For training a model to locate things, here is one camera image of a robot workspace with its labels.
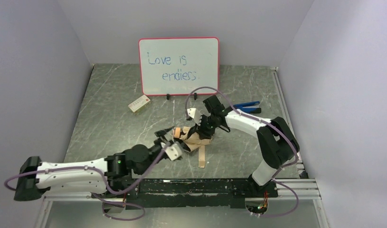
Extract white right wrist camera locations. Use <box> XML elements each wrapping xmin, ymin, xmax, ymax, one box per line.
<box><xmin>187</xmin><ymin>108</ymin><xmax>202</xmax><ymax>125</ymax></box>

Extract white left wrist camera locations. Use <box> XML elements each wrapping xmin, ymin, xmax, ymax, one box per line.
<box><xmin>165</xmin><ymin>142</ymin><xmax>183</xmax><ymax>161</ymax></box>

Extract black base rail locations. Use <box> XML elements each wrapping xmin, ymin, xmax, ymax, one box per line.
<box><xmin>126</xmin><ymin>178</ymin><xmax>278</xmax><ymax>209</ymax></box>

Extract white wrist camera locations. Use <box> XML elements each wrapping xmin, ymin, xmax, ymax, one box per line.
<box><xmin>187</xmin><ymin>108</ymin><xmax>202</xmax><ymax>125</ymax></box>
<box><xmin>165</xmin><ymin>142</ymin><xmax>183</xmax><ymax>161</ymax></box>

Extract aluminium frame rail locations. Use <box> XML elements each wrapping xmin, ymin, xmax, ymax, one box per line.
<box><xmin>35</xmin><ymin>179</ymin><xmax>329</xmax><ymax>228</ymax></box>

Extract black whiteboard stand feet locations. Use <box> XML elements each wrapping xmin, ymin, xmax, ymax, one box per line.
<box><xmin>165</xmin><ymin>92</ymin><xmax>198</xmax><ymax>100</ymax></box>

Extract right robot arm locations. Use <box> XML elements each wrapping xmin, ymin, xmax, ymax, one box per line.
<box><xmin>186</xmin><ymin>95</ymin><xmax>300</xmax><ymax>186</ymax></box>

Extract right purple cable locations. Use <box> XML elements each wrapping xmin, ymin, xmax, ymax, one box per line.
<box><xmin>184</xmin><ymin>87</ymin><xmax>300</xmax><ymax>219</ymax></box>

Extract red framed whiteboard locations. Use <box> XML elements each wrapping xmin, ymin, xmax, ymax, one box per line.
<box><xmin>138</xmin><ymin>37</ymin><xmax>220</xmax><ymax>96</ymax></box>

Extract white and green box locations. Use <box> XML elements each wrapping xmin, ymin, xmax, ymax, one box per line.
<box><xmin>128</xmin><ymin>95</ymin><xmax>151</xmax><ymax>113</ymax></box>

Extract purple cable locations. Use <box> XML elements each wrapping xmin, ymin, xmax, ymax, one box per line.
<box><xmin>184</xmin><ymin>87</ymin><xmax>300</xmax><ymax>219</ymax></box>
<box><xmin>4</xmin><ymin>143</ymin><xmax>172</xmax><ymax>221</ymax></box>

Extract beige and black umbrella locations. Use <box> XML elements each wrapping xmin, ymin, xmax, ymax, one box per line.
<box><xmin>172</xmin><ymin>126</ymin><xmax>212</xmax><ymax>168</ymax></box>

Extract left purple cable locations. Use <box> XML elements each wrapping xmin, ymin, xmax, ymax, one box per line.
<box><xmin>4</xmin><ymin>143</ymin><xmax>172</xmax><ymax>221</ymax></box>

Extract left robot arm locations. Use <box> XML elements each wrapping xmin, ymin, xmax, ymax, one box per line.
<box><xmin>13</xmin><ymin>128</ymin><xmax>183</xmax><ymax>201</ymax></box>

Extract blue and black stapler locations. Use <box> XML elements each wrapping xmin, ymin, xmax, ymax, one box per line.
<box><xmin>233</xmin><ymin>101</ymin><xmax>262</xmax><ymax>114</ymax></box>

